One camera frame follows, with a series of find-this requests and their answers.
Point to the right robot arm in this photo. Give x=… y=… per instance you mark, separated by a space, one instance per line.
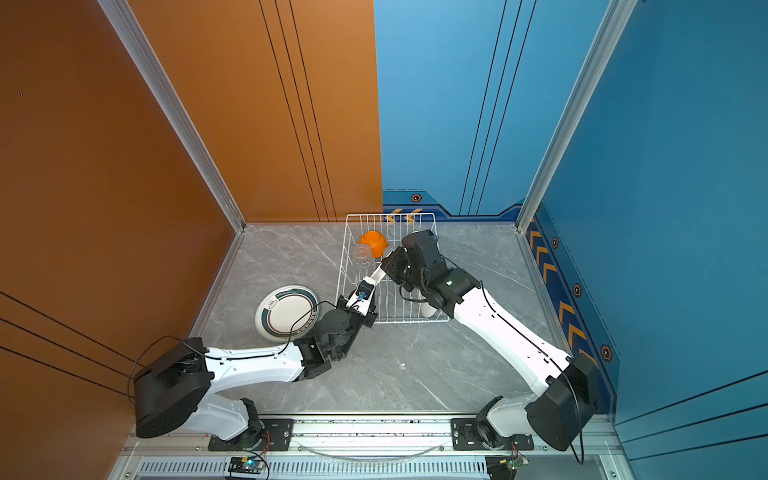
x=564 y=388

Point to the left circuit board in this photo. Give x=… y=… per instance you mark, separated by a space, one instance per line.
x=247 y=467

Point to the circuit board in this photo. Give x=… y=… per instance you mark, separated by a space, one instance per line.
x=504 y=467
x=247 y=467

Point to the green rimmed white plate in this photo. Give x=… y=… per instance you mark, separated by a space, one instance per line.
x=286 y=313

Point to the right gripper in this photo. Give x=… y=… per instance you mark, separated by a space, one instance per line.
x=391 y=262

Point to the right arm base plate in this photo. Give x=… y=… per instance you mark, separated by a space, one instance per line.
x=468 y=434

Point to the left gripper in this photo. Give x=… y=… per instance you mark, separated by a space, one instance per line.
x=369 y=317

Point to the clear glass cup left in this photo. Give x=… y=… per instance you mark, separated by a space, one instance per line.
x=362 y=254

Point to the pinkish white plate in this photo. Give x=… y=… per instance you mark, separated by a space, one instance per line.
x=427 y=310

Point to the orange bowl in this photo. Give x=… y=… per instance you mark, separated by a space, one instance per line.
x=375 y=242

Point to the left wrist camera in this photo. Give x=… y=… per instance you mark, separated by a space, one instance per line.
x=369 y=287

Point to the aluminium front rail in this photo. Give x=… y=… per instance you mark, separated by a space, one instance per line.
x=373 y=446

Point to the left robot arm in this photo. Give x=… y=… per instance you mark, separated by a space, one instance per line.
x=182 y=388

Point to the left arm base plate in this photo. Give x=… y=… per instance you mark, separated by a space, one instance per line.
x=274 y=436

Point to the right circuit board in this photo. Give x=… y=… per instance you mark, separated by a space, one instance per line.
x=504 y=467

